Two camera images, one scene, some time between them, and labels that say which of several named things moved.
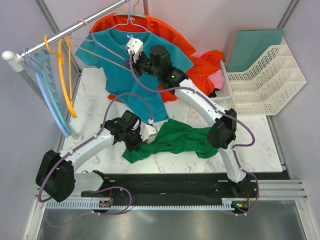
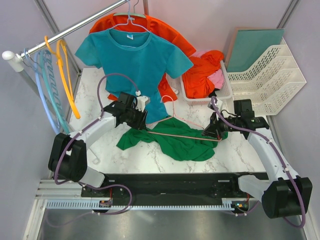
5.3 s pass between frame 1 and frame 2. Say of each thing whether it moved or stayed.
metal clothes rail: stayed
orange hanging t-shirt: stayed
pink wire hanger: moved
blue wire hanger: stayed
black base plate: stayed
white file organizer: stayed
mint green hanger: stayed
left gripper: moved
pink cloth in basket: stayed
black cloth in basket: stayed
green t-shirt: moved
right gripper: moved
